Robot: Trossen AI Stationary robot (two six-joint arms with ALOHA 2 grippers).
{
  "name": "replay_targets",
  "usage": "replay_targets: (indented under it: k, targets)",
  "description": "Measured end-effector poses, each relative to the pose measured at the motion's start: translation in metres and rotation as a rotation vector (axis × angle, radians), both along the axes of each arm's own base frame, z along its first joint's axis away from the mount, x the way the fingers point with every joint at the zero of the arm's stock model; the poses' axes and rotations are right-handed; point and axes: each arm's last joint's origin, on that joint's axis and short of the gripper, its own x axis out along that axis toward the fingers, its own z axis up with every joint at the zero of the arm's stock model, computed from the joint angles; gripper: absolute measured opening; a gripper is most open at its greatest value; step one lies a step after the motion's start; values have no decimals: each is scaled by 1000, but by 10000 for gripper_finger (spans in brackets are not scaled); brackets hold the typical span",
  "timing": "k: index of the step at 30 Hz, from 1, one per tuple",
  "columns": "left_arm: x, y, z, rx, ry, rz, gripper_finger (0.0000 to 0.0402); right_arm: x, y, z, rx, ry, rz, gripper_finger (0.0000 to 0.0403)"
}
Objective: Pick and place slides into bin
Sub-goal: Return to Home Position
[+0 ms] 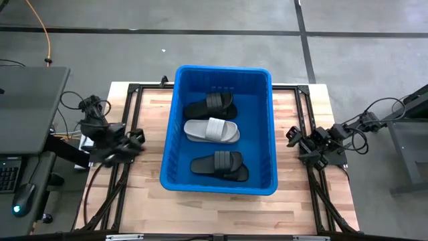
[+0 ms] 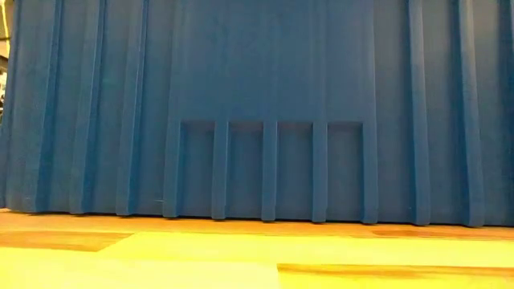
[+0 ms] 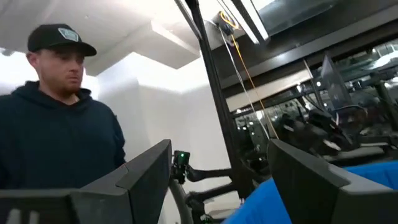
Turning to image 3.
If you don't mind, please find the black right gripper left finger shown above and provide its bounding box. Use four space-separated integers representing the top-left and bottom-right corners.
0 139 172 224

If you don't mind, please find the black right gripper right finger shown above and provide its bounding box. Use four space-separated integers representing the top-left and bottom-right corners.
267 139 398 224

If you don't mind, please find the blue plastic bin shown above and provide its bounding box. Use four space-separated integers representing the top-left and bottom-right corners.
222 160 398 224

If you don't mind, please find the person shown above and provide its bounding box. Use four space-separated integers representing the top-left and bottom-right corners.
0 23 127 190

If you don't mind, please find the black monitor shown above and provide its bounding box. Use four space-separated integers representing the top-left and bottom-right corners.
320 54 354 110

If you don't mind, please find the black cap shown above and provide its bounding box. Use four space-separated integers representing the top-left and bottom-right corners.
27 23 98 57

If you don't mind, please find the white LED light bar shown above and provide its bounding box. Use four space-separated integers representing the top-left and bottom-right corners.
217 0 271 45

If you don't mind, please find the orange cable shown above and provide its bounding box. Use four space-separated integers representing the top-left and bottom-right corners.
219 11 280 140

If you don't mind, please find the white cable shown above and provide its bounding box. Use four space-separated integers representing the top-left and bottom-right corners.
217 27 271 141

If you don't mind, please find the black aluminium table frame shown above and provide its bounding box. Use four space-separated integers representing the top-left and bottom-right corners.
174 0 271 200

